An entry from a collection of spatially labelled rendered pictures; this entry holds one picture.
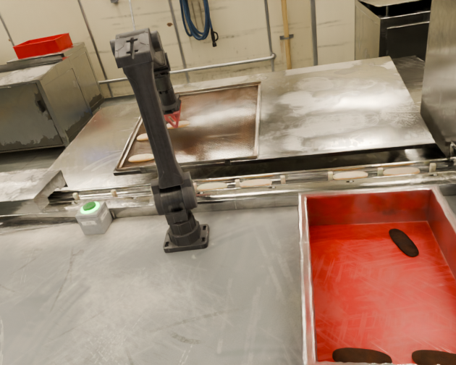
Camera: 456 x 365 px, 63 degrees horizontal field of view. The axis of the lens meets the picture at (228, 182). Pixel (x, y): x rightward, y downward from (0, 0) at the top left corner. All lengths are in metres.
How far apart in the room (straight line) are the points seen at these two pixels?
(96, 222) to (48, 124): 2.82
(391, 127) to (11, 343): 1.20
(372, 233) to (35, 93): 3.34
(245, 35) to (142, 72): 3.97
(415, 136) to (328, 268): 0.57
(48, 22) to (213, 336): 5.02
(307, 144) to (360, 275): 0.52
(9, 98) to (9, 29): 1.95
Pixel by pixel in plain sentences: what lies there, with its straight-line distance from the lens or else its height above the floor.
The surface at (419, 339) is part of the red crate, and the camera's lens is 0.81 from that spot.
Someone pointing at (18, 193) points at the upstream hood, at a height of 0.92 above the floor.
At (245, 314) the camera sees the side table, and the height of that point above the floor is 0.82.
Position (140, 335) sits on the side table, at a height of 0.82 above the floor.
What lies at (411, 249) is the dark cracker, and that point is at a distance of 0.95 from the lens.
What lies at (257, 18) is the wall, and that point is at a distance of 4.73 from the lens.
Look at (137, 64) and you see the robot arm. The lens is 0.84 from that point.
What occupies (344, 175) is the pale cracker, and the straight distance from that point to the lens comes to 1.14.
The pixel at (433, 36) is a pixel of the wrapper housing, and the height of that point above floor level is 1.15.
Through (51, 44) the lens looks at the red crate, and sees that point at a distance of 4.61.
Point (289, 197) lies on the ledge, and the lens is 1.07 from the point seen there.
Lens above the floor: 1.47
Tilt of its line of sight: 31 degrees down
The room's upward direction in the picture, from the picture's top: 12 degrees counter-clockwise
